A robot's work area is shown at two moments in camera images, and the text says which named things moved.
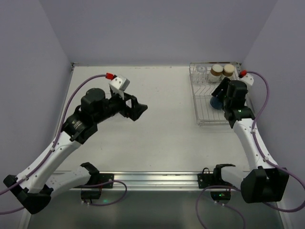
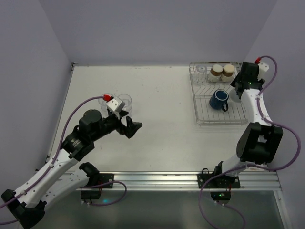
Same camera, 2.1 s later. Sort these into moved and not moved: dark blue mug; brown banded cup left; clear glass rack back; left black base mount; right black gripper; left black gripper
Moved: right black gripper; left black gripper
Not moved: dark blue mug; left black base mount; brown banded cup left; clear glass rack back
